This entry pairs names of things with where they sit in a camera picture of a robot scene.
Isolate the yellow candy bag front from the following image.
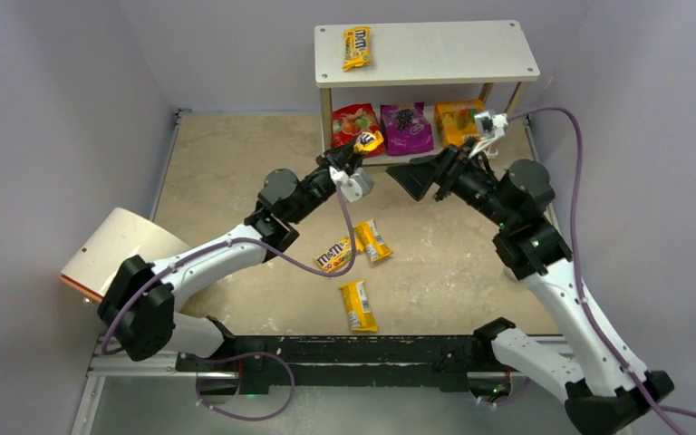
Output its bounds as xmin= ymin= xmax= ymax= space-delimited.
xmin=339 ymin=280 xmax=379 ymax=334

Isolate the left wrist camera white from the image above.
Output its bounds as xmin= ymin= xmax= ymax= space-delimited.
xmin=329 ymin=168 xmax=374 ymax=203

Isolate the white cylindrical container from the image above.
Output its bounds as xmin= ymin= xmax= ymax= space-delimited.
xmin=59 ymin=208 xmax=189 ymax=304

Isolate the yellow M&M bag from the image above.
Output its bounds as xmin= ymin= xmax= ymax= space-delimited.
xmin=343 ymin=26 xmax=372 ymax=72
xmin=314 ymin=237 xmax=365 ymax=277

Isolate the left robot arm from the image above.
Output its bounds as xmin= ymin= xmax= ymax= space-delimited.
xmin=97 ymin=142 xmax=373 ymax=362

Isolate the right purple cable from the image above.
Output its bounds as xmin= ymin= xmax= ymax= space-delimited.
xmin=477 ymin=106 xmax=696 ymax=435

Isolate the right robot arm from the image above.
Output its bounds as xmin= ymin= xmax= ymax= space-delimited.
xmin=387 ymin=147 xmax=674 ymax=434

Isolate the orange candy bag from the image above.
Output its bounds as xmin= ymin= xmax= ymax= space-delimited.
xmin=434 ymin=99 xmax=486 ymax=147

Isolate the yellow candy bag back-side middle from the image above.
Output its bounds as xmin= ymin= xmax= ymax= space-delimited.
xmin=353 ymin=219 xmax=393 ymax=264

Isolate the yellow candy bag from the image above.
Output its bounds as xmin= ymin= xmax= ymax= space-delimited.
xmin=353 ymin=130 xmax=384 ymax=157
xmin=339 ymin=280 xmax=379 ymax=334

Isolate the red candy bag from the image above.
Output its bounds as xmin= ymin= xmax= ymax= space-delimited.
xmin=330 ymin=103 xmax=382 ymax=148

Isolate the purple candy bag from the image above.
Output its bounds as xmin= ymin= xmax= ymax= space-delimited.
xmin=380 ymin=101 xmax=434 ymax=157

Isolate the black base frame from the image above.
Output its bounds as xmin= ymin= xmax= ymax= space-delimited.
xmin=177 ymin=334 xmax=529 ymax=398

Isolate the white two-tier shelf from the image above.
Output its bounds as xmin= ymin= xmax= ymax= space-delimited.
xmin=314 ymin=20 xmax=540 ymax=150

